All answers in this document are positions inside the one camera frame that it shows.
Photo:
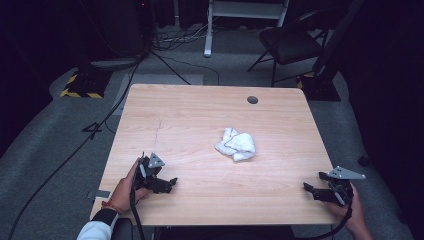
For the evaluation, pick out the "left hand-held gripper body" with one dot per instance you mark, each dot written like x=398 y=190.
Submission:
x=148 y=171

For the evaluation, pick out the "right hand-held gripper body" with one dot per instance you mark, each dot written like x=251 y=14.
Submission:
x=343 y=190

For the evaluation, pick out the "white towel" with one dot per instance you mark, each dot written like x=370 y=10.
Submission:
x=237 y=145

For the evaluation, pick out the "person's right hand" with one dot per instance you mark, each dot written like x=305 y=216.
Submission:
x=355 y=215

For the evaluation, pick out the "person's left hand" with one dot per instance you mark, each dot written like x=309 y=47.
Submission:
x=123 y=195

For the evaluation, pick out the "small dark floor object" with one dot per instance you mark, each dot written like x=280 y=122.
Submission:
x=364 y=161

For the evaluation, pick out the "grey tape strip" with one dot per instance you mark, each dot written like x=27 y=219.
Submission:
x=100 y=194

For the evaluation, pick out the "black seat armrest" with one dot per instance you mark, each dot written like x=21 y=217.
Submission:
x=122 y=230

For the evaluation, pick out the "black slanted stand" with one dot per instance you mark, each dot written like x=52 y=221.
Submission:
x=325 y=78

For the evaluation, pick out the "yellow striped black stand base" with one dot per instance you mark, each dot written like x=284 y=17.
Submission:
x=85 y=85

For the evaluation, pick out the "black folding chair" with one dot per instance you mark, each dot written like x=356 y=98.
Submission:
x=290 y=45

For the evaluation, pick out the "dark equipment cabinet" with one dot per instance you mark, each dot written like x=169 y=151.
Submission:
x=116 y=26

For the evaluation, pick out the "white desk frame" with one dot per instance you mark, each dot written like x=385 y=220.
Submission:
x=246 y=10

